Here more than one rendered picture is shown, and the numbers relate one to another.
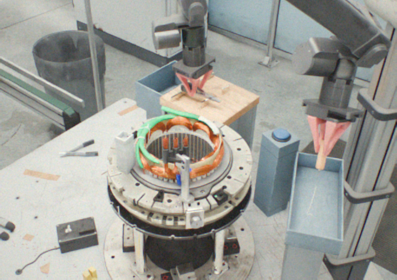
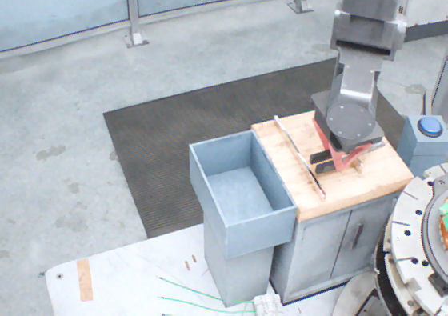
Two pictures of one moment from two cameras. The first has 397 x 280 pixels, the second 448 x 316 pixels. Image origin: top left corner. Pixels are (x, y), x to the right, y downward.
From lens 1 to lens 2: 1.11 m
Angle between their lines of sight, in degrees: 44
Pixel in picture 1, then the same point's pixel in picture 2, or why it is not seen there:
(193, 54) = not seen: hidden behind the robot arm
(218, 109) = (372, 157)
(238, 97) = not seen: hidden behind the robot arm
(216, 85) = (306, 130)
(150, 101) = (264, 233)
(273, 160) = (438, 162)
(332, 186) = not seen: outside the picture
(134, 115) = (106, 280)
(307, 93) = (38, 86)
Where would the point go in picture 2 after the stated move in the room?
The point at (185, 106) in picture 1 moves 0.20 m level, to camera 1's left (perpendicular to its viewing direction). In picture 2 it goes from (345, 189) to (282, 291)
